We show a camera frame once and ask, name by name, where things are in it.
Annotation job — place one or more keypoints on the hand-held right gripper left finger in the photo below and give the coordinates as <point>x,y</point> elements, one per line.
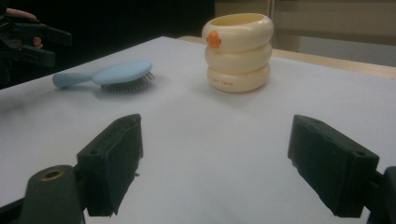
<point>109,165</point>

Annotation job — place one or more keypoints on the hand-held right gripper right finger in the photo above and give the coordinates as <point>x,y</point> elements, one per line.
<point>333,168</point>

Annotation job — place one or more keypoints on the blue hairbrush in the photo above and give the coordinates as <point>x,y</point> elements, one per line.
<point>124,71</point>

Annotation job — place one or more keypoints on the cream duck cup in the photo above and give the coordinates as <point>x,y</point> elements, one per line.
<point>239,56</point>

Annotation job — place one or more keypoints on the black curtain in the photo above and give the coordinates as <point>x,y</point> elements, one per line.
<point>124,18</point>

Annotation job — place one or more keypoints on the white board sheet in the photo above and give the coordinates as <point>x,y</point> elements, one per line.
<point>202,124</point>

